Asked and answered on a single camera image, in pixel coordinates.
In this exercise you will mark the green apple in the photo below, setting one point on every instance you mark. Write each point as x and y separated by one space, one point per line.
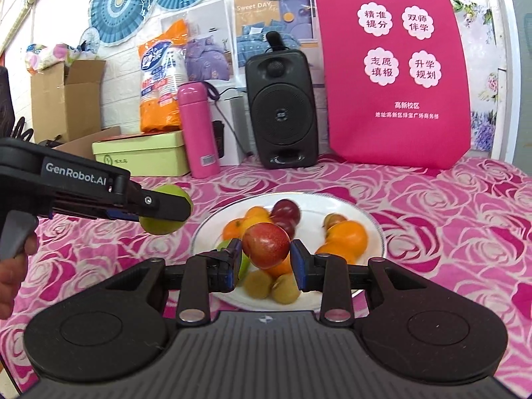
245 262
160 227

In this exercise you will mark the pink rose tablecloth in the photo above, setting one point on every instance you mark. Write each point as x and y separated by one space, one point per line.
467 228

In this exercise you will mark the pink tote bag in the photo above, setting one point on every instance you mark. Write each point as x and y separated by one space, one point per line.
396 82

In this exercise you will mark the brown pear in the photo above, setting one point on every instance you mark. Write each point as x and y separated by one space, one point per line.
285 290

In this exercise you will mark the large orange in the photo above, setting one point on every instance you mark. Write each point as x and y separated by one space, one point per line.
338 249

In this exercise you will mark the person's left hand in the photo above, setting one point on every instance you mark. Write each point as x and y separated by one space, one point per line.
12 274

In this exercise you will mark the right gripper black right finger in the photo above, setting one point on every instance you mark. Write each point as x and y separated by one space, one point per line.
410 325

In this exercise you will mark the light green shoe box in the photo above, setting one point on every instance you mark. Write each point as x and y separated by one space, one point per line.
145 155

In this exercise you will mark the black speaker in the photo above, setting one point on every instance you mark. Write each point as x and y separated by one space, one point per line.
282 106

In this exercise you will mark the bedding poster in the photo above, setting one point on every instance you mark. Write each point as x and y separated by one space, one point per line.
294 20

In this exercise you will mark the orange fruit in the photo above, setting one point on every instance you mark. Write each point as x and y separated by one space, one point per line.
351 234

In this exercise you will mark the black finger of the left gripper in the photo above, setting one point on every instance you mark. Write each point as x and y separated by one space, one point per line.
168 202

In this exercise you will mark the small orange mandarin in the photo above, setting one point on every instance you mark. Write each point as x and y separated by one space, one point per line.
233 229

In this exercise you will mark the pink thermos bottle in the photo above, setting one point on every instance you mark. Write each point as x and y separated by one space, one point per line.
197 130

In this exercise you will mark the blue paper fan decoration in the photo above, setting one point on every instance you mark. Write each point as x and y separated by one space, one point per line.
117 21

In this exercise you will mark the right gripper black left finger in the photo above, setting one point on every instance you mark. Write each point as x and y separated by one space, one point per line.
119 326

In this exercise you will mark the red apple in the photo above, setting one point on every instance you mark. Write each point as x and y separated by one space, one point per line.
266 245

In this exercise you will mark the open cardboard box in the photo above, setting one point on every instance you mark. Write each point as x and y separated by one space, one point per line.
66 107

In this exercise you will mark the dark red plum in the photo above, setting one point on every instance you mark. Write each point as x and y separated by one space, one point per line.
286 209

